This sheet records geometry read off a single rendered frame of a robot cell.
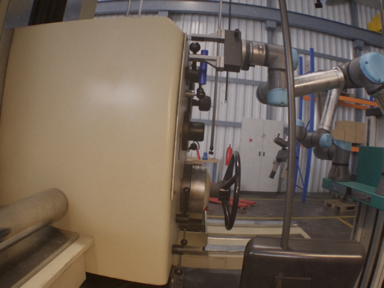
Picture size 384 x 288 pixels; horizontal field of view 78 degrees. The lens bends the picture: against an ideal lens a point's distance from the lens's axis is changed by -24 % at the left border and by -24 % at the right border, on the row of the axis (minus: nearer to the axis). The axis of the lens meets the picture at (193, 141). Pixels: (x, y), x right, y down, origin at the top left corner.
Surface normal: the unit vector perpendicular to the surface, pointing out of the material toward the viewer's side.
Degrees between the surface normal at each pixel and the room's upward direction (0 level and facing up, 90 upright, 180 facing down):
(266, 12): 90
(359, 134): 90
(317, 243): 19
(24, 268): 0
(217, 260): 90
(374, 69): 84
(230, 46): 76
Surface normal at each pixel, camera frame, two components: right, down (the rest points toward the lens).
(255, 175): -0.03, 0.03
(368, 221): -1.00, -0.07
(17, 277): 0.08, -1.00
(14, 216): 0.80, -0.60
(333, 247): -0.02, -0.94
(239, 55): -0.01, -0.22
